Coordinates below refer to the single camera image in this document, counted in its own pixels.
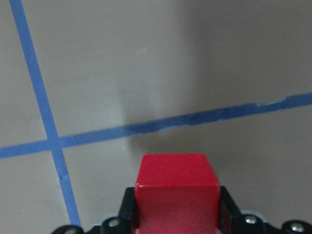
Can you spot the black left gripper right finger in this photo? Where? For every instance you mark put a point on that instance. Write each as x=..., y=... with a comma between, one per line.
x=230, y=216

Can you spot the red wooden block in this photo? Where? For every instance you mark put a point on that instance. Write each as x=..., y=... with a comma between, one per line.
x=177, y=194

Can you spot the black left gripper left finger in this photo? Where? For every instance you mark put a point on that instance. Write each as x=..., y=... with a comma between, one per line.
x=129, y=208

